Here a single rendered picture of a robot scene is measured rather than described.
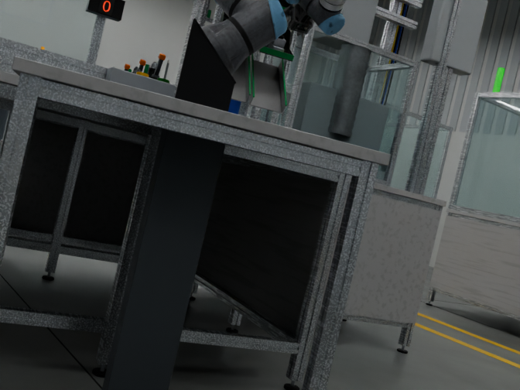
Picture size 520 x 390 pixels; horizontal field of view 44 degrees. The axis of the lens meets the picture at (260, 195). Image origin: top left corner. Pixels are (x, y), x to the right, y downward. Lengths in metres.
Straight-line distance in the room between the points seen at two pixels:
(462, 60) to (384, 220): 0.99
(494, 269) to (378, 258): 2.46
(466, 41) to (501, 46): 8.57
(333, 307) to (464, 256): 4.37
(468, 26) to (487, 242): 2.53
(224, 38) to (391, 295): 2.11
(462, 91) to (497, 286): 7.17
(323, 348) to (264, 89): 1.15
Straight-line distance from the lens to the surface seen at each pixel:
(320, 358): 1.67
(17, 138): 1.51
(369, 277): 3.42
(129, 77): 2.06
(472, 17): 3.82
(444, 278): 6.07
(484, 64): 12.42
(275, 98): 2.45
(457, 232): 6.04
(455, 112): 12.45
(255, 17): 1.80
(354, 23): 3.49
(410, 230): 3.53
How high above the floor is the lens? 0.71
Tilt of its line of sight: 1 degrees down
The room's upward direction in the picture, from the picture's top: 13 degrees clockwise
